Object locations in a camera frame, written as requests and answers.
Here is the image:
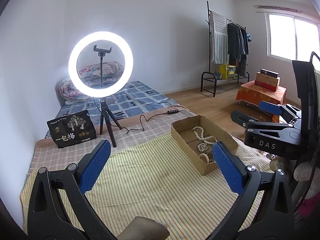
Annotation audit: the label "large white pearl necklace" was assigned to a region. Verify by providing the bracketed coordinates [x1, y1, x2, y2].
[191, 126, 220, 163]

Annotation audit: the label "pink sleeve forearm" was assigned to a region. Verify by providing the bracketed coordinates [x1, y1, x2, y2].
[299, 194, 320, 218]

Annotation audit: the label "grey gloved right hand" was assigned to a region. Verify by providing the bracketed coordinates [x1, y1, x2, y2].
[270, 157, 319, 200]

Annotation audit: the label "black clothes rack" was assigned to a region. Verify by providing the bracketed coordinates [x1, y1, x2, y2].
[200, 4, 251, 96]

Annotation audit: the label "brown cardboard box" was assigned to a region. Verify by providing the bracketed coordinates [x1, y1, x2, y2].
[171, 115, 238, 175]

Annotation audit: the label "yellow green box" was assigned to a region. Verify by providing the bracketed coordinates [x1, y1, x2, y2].
[219, 64, 236, 80]

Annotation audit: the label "pink checkered blanket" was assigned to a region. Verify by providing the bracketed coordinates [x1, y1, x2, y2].
[28, 109, 198, 173]

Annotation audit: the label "dark hanging clothes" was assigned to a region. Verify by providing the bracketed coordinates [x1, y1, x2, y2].
[227, 23, 249, 76]

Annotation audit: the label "window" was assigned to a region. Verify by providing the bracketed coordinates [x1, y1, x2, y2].
[265, 12, 319, 61]

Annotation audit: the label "striped hanging towel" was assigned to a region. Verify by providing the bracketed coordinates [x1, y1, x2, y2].
[209, 11, 229, 64]

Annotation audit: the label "grey gloved left hand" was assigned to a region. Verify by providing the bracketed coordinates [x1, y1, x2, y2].
[117, 216, 170, 240]

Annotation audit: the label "black snack bag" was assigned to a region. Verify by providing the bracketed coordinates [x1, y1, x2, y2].
[47, 110, 97, 148]

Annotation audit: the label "black tripod stand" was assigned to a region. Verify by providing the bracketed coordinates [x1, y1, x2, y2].
[99, 99, 123, 148]

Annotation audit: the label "floral folded quilt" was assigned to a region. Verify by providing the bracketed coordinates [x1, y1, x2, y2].
[60, 61, 124, 104]

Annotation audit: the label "black phone holder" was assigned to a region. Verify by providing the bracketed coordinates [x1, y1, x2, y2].
[93, 45, 112, 87]

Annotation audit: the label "black power cable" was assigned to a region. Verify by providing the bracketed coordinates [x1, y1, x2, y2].
[117, 108, 190, 136]

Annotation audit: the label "white ring light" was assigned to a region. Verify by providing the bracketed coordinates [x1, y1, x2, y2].
[68, 31, 135, 99]

